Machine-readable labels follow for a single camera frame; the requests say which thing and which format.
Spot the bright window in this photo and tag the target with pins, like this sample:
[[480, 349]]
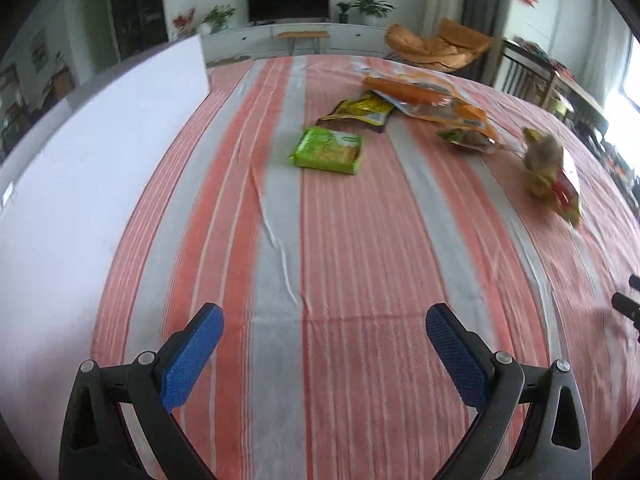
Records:
[[631, 80]]

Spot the round white vase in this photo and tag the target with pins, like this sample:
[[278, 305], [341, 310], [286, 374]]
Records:
[[203, 29]]

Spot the wooden stool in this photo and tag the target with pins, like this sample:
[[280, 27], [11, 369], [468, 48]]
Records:
[[302, 35]]

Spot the green plant in vase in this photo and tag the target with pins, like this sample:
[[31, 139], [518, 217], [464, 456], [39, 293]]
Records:
[[219, 16]]

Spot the red and yellow snack packet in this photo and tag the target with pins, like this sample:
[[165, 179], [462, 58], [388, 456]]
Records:
[[567, 190]]

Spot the white low cabinet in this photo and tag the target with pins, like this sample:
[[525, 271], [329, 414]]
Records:
[[240, 40]]

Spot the green cracker packet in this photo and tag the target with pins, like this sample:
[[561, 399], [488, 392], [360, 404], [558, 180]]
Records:
[[327, 150]]

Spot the large plant in white pot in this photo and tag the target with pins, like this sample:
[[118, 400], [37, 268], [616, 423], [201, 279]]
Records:
[[371, 7]]

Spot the yellow and dark snack packet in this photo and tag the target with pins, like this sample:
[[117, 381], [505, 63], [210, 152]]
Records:
[[362, 110]]

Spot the tall dark cabinet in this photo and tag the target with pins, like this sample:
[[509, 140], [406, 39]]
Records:
[[137, 10]]

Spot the dark wooden chair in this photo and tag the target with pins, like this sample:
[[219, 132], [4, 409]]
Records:
[[515, 75]]

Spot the orange striped tablecloth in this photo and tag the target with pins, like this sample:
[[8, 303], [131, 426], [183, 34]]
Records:
[[360, 240]]

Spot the red flowers in vase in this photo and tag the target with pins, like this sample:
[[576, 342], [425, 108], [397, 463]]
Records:
[[184, 20]]

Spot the orange lounge chair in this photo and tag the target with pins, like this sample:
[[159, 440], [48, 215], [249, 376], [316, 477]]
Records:
[[425, 45]]

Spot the grey curtain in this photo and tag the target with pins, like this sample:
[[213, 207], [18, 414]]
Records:
[[485, 0]]

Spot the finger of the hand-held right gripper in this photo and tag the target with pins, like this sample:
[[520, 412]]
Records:
[[636, 282], [627, 306]]

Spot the small plant in dark pot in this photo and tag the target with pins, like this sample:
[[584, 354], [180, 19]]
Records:
[[343, 12]]

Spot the clear packet with green ends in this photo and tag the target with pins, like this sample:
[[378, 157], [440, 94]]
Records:
[[465, 139]]

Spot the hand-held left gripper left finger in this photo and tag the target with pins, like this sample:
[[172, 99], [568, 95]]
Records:
[[192, 355]]

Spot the white curtain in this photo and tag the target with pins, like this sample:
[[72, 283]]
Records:
[[607, 45]]

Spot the white cardboard box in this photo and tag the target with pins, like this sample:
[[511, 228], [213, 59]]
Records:
[[90, 170]]

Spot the wooden side table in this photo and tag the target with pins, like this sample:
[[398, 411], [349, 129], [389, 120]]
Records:
[[580, 90]]

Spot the black television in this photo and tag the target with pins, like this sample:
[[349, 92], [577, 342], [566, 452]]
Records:
[[287, 1]]

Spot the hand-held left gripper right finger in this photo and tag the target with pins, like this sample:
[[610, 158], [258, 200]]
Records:
[[455, 360]]

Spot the orange sausage packet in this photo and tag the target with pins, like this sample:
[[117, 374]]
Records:
[[410, 92]]

